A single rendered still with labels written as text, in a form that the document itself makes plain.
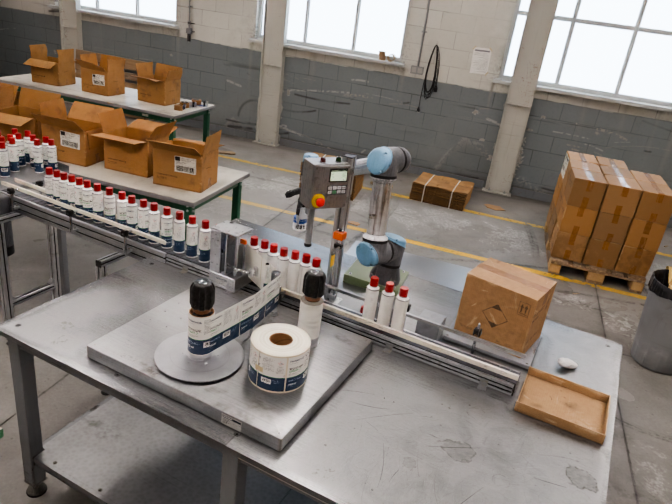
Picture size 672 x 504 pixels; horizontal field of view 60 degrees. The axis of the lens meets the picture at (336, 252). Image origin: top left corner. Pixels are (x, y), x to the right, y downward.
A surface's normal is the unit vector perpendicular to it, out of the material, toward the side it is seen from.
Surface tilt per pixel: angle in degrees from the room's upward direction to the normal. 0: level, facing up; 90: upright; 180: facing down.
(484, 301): 90
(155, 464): 0
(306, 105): 90
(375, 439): 0
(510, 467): 0
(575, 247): 90
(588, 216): 89
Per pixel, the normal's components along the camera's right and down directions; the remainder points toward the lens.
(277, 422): 0.12, -0.90
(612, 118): -0.31, 0.36
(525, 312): -0.59, 0.26
